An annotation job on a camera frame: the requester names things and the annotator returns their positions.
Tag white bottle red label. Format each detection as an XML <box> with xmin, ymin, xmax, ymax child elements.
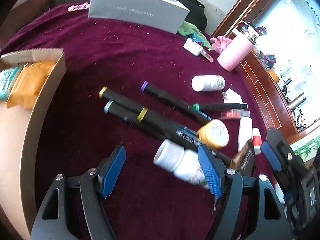
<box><xmin>252</xmin><ymin>127</ymin><xmax>262</xmax><ymax>155</ymax></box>

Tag tall white tube bottle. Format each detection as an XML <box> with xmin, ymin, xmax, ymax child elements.
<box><xmin>238</xmin><ymin>116</ymin><xmax>252</xmax><ymax>152</ymax></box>

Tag white bottle green label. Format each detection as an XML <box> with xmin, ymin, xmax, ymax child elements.
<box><xmin>153</xmin><ymin>139</ymin><xmax>209</xmax><ymax>189</ymax></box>

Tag yellow capped black marker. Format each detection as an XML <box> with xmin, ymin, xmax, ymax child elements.
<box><xmin>99</xmin><ymin>87</ymin><xmax>198</xmax><ymax>138</ymax></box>

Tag grey capped black marker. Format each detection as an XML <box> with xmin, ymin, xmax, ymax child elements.
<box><xmin>104</xmin><ymin>100</ymin><xmax>204</xmax><ymax>152</ymax></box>

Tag dark brown snack packet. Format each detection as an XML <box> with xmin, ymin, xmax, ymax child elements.
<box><xmin>229</xmin><ymin>139</ymin><xmax>255</xmax><ymax>177</ymax></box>

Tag steel thermos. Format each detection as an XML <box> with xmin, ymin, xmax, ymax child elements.
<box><xmin>288</xmin><ymin>93</ymin><xmax>306</xmax><ymax>112</ymax></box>

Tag clear case red item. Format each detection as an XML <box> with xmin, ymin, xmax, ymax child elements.
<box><xmin>220</xmin><ymin>109</ymin><xmax>251</xmax><ymax>120</ymax></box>

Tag white charger plug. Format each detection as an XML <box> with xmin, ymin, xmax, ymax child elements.
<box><xmin>222</xmin><ymin>88</ymin><xmax>243</xmax><ymax>103</ymax></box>

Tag green capped black marker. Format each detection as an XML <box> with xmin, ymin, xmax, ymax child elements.
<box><xmin>193</xmin><ymin>103</ymin><xmax>248</xmax><ymax>112</ymax></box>

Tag white pill bottle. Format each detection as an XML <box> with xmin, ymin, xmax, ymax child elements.
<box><xmin>191</xmin><ymin>75</ymin><xmax>226</xmax><ymax>92</ymax></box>

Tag pink thermos bottle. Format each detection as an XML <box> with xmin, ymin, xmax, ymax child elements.
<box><xmin>217</xmin><ymin>33</ymin><xmax>254</xmax><ymax>72</ymax></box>

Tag cardboard box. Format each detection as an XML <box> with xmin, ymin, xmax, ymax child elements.
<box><xmin>0</xmin><ymin>48</ymin><xmax>66</xmax><ymax>239</ymax></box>

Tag purple capped black marker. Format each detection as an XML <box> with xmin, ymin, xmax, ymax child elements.
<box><xmin>140</xmin><ymin>81</ymin><xmax>212</xmax><ymax>126</ymax></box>

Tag brown patterned card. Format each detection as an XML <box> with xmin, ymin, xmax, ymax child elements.
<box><xmin>200</xmin><ymin>49</ymin><xmax>213</xmax><ymax>63</ymax></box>

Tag pink crochet item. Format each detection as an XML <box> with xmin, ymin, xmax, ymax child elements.
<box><xmin>210</xmin><ymin>36</ymin><xmax>233</xmax><ymax>54</ymax></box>

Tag white power adapter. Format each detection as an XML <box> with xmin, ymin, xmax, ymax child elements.
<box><xmin>183</xmin><ymin>38</ymin><xmax>203</xmax><ymax>56</ymax></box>

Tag blue small object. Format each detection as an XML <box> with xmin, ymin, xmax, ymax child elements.
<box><xmin>190</xmin><ymin>34</ymin><xmax>202</xmax><ymax>43</ymax></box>

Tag maroon bed blanket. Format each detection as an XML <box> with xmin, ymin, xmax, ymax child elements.
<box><xmin>0</xmin><ymin>0</ymin><xmax>283</xmax><ymax>240</ymax></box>

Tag green cloth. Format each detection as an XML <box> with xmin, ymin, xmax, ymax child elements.
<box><xmin>177</xmin><ymin>21</ymin><xmax>213</xmax><ymax>50</ymax></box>

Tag orange snack packet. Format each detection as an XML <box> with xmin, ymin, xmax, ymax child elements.
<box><xmin>6</xmin><ymin>61</ymin><xmax>56</xmax><ymax>109</ymax></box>

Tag teal packet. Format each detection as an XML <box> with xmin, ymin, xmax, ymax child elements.
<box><xmin>0</xmin><ymin>67</ymin><xmax>22</xmax><ymax>100</ymax></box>

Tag grey shoe box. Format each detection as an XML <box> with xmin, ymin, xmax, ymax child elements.
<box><xmin>88</xmin><ymin>0</ymin><xmax>190</xmax><ymax>34</ymax></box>

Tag pink white fabric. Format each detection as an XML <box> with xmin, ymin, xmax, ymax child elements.
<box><xmin>68</xmin><ymin>2</ymin><xmax>90</xmax><ymax>12</ymax></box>

